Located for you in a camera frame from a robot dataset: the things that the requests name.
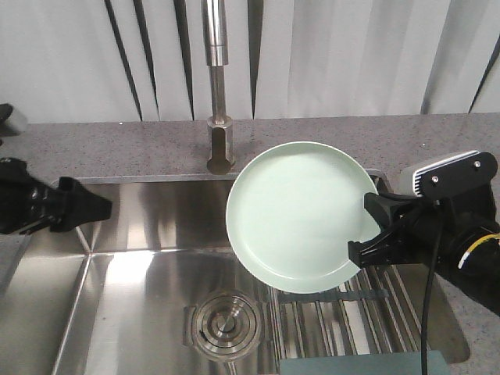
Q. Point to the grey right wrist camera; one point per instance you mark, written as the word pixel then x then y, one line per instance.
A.
pixel 448 175

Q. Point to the stainless steel faucet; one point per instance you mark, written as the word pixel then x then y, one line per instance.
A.
pixel 221 156

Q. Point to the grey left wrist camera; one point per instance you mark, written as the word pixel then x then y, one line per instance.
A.
pixel 13 122

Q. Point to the stainless steel sink basin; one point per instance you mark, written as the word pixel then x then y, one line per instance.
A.
pixel 109 297

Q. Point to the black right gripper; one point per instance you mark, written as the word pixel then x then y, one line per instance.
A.
pixel 457 234

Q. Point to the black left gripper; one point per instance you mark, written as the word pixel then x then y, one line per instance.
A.
pixel 28 205

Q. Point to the light green round plate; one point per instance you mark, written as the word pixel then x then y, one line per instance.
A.
pixel 292 211

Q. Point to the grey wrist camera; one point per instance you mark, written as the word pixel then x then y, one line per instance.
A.
pixel 13 122
pixel 448 175

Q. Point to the round steel sink drain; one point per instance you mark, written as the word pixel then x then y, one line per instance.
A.
pixel 224 327

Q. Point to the roll-up steel drying rack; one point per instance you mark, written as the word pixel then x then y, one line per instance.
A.
pixel 379 322

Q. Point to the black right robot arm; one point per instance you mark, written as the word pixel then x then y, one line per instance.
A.
pixel 482 288

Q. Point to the white pleated curtain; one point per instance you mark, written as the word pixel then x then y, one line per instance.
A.
pixel 101 61

